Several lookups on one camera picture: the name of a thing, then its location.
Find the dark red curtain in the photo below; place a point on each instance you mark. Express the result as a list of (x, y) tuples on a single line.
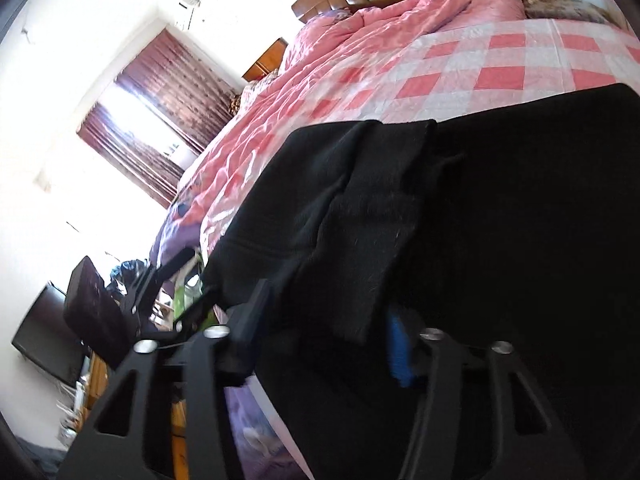
[(170, 125)]

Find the white air conditioner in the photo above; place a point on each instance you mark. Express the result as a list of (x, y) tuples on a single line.
[(191, 7)]

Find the brown patterned pillow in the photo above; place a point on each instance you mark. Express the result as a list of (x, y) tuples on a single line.
[(250, 97)]

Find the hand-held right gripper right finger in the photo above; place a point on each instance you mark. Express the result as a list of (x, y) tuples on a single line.
[(401, 355)]

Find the pink checked bed sheet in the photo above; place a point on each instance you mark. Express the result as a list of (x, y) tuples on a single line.
[(505, 75)]

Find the green bag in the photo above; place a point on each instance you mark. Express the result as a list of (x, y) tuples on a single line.
[(191, 294)]

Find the wooden television cabinet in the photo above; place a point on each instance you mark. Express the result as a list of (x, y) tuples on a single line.
[(95, 380)]

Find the pink quilt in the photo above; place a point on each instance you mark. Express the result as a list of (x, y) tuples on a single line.
[(310, 100)]

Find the black pants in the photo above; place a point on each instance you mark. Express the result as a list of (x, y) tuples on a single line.
[(475, 210)]

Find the wooden side cabinet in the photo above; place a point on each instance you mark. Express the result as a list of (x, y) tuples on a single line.
[(265, 60)]

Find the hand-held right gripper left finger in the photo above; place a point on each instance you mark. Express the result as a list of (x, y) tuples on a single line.
[(250, 330)]

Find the black television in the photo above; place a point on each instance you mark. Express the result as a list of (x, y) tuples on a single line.
[(47, 340)]

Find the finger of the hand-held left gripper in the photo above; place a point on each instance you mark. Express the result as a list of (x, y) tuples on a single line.
[(197, 305), (160, 275)]

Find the nightstand with floral cloth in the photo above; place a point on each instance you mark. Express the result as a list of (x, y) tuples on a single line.
[(570, 7)]

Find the purple cloth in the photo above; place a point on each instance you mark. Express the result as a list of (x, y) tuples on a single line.
[(175, 240)]

